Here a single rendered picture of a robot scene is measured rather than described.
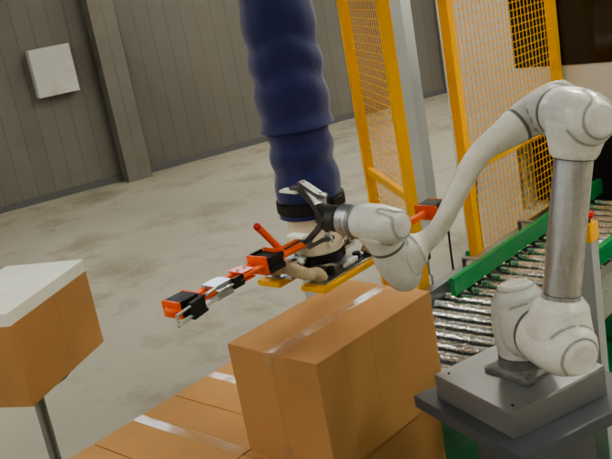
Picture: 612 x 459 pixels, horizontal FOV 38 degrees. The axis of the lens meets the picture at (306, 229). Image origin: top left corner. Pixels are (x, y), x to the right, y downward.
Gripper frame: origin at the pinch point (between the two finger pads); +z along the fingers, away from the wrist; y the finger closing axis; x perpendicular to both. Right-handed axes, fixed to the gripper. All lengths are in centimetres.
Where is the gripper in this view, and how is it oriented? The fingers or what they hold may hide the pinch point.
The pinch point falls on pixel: (288, 212)
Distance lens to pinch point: 255.0
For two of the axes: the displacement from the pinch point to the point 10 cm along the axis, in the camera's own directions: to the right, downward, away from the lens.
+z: -7.3, -1.0, 6.7
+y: 1.5, 9.4, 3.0
